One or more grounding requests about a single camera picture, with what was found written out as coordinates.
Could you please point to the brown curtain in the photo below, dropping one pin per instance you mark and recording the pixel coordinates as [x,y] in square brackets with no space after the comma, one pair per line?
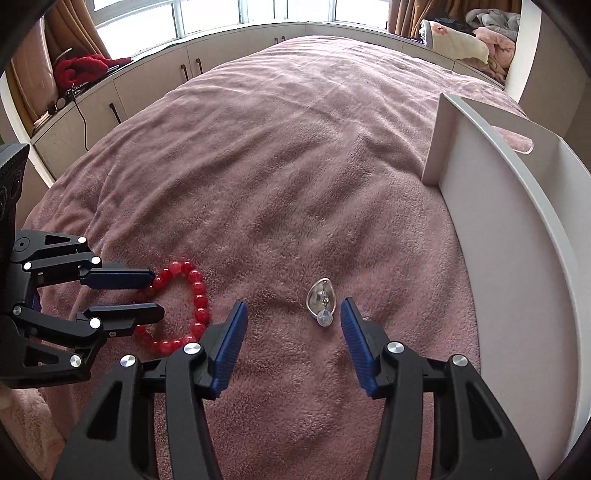
[74,27]
[401,14]

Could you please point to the white window seat cabinet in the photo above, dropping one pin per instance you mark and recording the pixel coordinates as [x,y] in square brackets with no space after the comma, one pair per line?
[147,78]

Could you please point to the red cloth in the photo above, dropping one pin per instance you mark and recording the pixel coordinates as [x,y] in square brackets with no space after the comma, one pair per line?
[83,67]

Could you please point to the small silver crystal charm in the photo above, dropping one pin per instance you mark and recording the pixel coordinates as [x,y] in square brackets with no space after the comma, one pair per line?
[318,295]

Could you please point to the pink fluffy clothing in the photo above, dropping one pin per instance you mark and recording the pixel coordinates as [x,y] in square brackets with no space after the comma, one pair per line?
[496,46]

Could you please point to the bay window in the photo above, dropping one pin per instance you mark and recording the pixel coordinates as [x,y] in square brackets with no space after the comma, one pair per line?
[207,14]

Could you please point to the white storage box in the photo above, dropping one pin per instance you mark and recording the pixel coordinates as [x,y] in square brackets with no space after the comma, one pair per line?
[508,277]

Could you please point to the grey blanket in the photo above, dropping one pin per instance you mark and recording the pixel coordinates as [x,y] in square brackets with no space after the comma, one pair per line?
[489,18]

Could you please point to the dark clothes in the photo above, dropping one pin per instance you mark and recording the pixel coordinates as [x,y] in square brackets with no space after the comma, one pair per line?
[450,23]

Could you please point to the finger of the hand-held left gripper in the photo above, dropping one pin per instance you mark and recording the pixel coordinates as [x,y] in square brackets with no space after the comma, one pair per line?
[129,314]
[120,278]

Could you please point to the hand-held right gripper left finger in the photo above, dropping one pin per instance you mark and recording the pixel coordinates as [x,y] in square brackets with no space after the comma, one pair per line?
[228,350]

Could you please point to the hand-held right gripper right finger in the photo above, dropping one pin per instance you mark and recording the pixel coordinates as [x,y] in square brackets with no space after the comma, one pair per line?
[360,350]

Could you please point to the fluffy light pink blanket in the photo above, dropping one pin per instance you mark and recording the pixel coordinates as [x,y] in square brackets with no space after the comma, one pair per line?
[27,424]

